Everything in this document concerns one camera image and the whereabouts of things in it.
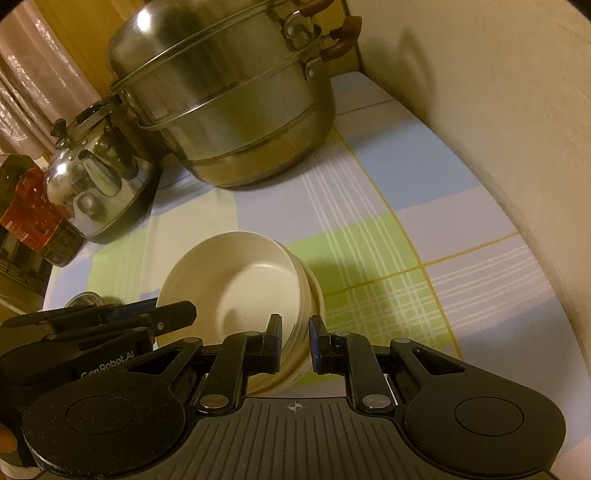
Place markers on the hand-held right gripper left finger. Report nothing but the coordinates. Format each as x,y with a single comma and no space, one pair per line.
273,344

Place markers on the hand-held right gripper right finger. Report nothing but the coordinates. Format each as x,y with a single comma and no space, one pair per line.
316,346

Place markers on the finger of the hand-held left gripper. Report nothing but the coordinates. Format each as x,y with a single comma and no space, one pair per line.
175,316
92,316

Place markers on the wide stainless steel basin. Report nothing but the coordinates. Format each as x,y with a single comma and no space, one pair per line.
83,299

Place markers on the beige plastic bowl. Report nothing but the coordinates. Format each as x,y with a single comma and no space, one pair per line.
231,286

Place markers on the person's left hand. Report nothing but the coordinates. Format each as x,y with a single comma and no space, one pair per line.
7,441

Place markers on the cooking oil bottle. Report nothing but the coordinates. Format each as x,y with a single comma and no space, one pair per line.
32,207

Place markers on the stainless steel kettle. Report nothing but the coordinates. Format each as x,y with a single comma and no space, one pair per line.
97,184

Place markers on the pastel checked tablecloth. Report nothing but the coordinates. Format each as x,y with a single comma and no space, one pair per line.
415,230

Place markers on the stainless steel steamer pot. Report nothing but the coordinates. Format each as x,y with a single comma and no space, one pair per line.
221,92

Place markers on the beige patterned curtain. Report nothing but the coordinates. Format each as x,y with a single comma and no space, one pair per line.
37,69

